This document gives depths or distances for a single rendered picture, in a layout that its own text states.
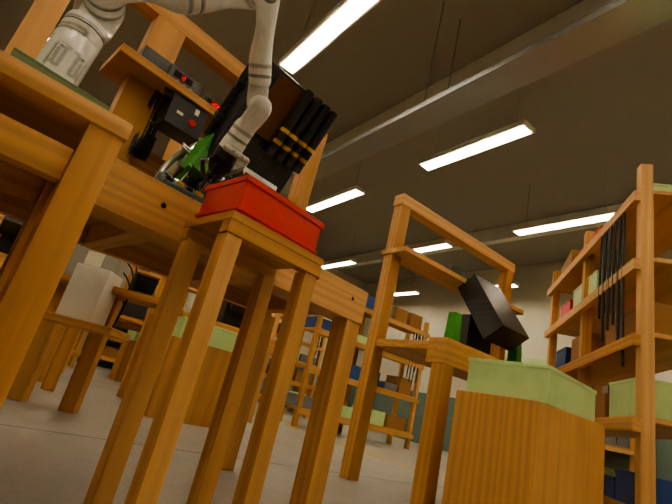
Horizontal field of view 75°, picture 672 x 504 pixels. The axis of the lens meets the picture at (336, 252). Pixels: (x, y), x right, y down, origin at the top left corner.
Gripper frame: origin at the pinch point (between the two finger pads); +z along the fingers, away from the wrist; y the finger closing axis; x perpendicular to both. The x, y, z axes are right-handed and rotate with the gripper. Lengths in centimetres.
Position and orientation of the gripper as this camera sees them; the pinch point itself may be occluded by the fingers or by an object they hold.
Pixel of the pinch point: (204, 186)
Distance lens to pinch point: 150.3
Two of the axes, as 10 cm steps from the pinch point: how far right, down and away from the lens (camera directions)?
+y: -6.6, -3.9, -6.4
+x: 4.6, 4.7, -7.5
